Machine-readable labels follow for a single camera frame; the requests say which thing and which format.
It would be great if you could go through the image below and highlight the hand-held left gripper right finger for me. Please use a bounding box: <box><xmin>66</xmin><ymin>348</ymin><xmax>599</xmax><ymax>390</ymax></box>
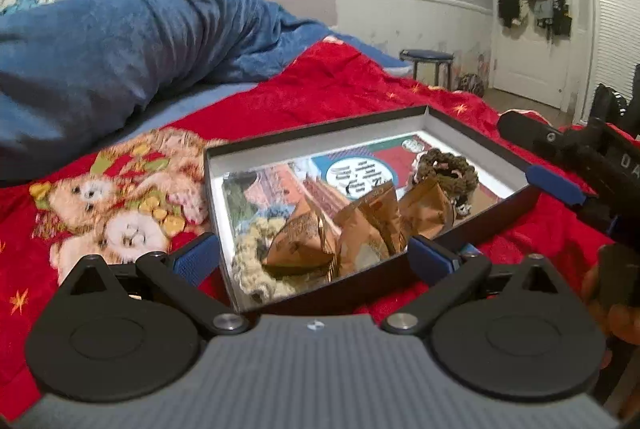
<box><xmin>380</xmin><ymin>236</ymin><xmax>562</xmax><ymax>336</ymax></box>

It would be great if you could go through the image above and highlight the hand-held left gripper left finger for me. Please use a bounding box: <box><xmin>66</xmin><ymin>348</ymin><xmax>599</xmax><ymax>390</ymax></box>
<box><xmin>56</xmin><ymin>233</ymin><xmax>250</xmax><ymax>336</ymax></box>

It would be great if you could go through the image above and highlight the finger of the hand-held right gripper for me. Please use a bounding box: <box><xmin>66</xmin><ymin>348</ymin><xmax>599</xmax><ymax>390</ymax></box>
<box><xmin>524</xmin><ymin>165</ymin><xmax>618</xmax><ymax>232</ymax></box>
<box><xmin>496</xmin><ymin>109</ymin><xmax>593</xmax><ymax>162</ymax></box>

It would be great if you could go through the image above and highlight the black cardboard box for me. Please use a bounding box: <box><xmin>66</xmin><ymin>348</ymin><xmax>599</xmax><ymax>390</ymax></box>
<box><xmin>204</xmin><ymin>105</ymin><xmax>543</xmax><ymax>316</ymax></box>

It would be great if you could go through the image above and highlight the brown snack packet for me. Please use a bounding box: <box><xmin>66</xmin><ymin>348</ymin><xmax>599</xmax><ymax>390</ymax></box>
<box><xmin>262</xmin><ymin>199</ymin><xmax>335</xmax><ymax>282</ymax></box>
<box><xmin>332</xmin><ymin>185</ymin><xmax>407</xmax><ymax>277</ymax></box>
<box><xmin>400</xmin><ymin>178</ymin><xmax>454</xmax><ymax>241</ymax></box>

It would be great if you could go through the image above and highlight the pale braided yarn ring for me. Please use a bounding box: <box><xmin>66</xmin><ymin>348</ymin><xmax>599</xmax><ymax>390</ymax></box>
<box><xmin>230</xmin><ymin>206</ymin><xmax>301</xmax><ymax>305</ymax></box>

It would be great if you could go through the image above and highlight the dark braided yarn ring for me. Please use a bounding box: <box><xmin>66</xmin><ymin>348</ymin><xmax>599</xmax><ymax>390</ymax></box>
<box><xmin>412</xmin><ymin>149</ymin><xmax>480</xmax><ymax>216</ymax></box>

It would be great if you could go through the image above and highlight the person's right hand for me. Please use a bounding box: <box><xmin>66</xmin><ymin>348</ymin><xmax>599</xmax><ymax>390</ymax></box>
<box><xmin>581</xmin><ymin>254</ymin><xmax>640</xmax><ymax>362</ymax></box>

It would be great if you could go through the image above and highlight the white room door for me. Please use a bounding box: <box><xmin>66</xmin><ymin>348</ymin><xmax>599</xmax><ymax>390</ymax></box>
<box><xmin>487</xmin><ymin>0</ymin><xmax>588</xmax><ymax>110</ymax></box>

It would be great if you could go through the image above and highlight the dark spotted bag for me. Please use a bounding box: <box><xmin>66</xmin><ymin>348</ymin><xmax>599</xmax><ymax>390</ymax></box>
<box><xmin>459</xmin><ymin>73</ymin><xmax>486</xmax><ymax>98</ymax></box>

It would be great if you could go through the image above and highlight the round blue stool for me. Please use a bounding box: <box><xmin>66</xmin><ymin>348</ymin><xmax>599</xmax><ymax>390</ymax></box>
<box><xmin>399</xmin><ymin>49</ymin><xmax>456</xmax><ymax>92</ymax></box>

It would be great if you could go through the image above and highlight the white louvered wardrobe door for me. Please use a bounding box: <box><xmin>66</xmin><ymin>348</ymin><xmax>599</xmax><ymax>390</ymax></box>
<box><xmin>580</xmin><ymin>0</ymin><xmax>640</xmax><ymax>124</ymax></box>

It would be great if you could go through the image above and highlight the light blue bed sheet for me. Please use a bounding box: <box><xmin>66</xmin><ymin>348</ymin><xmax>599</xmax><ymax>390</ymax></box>
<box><xmin>125</xmin><ymin>81</ymin><xmax>261</xmax><ymax>130</ymax></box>

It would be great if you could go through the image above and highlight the red printed blanket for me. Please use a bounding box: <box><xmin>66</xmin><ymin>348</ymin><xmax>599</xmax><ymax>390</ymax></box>
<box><xmin>0</xmin><ymin>36</ymin><xmax>640</xmax><ymax>410</ymax></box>

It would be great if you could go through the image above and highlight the blue plush blanket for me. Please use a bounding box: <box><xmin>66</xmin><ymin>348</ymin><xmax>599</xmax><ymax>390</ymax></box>
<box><xmin>0</xmin><ymin>0</ymin><xmax>416</xmax><ymax>182</ymax></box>

